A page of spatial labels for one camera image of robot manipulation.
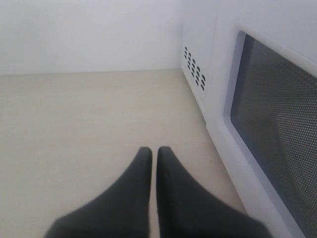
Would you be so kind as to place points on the white microwave oven body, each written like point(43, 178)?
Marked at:
point(199, 41)

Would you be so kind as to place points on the white microwave door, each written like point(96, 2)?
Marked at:
point(263, 117)

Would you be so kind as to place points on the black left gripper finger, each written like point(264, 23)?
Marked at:
point(122, 211)

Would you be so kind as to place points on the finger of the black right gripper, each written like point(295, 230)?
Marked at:
point(188, 210)

